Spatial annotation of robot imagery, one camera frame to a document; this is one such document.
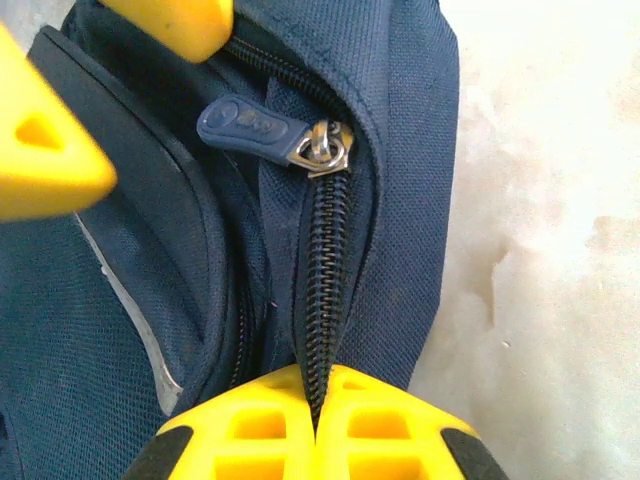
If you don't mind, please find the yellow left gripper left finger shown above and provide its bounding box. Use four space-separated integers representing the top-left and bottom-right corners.
122 363 322 480

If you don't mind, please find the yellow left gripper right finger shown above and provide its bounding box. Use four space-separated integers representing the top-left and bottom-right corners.
318 363 511 480

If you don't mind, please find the navy rubber zipper pull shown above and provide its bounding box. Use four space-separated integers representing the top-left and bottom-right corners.
197 94 357 180

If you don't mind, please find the navy blue backpack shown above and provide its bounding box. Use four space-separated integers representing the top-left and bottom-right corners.
0 0 461 480

